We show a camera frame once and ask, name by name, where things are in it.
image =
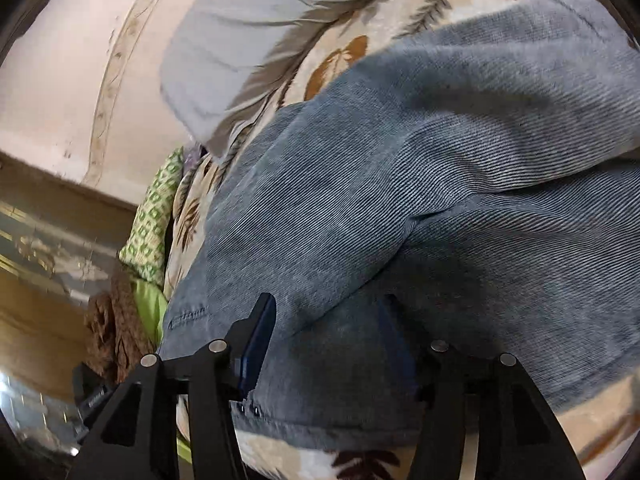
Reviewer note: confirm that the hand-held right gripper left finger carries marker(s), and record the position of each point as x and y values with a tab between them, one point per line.
256	345

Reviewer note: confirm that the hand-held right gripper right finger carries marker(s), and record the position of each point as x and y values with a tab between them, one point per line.
400	355

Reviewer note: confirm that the blue denim pants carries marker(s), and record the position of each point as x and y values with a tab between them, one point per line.
400	185

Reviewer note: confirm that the brown knitted cloth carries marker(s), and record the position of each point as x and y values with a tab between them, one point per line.
115	325

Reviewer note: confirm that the lime green cloth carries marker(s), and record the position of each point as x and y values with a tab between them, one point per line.
150	305

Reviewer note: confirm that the green patterned pillow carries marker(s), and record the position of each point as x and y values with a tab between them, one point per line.
150	220

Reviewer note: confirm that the purple cloth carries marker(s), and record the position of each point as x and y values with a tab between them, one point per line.
192	157

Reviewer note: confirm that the pale grey pillow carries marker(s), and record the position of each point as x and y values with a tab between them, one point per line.
240	50

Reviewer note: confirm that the leaf print blanket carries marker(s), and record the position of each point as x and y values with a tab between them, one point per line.
350	60

